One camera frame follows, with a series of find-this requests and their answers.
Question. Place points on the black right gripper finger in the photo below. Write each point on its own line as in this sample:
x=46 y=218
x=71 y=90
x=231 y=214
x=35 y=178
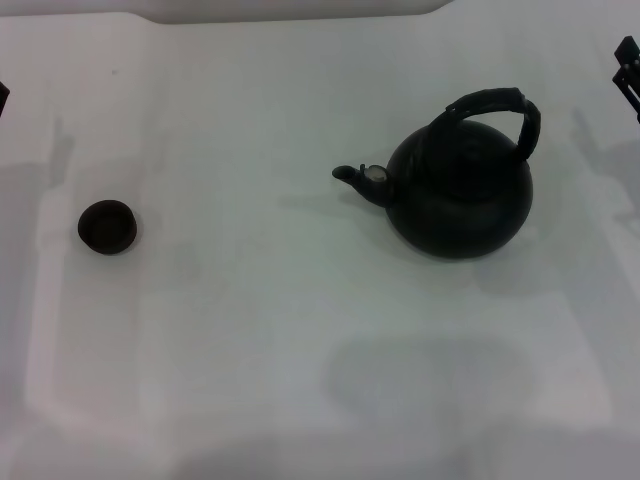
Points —
x=631 y=75

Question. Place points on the black round teapot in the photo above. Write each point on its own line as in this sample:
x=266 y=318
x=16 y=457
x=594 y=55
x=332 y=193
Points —
x=460 y=210

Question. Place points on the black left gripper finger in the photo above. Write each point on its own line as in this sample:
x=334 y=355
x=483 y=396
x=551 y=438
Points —
x=3 y=100

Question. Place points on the dark brown teacup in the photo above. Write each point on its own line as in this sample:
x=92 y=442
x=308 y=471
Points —
x=107 y=227

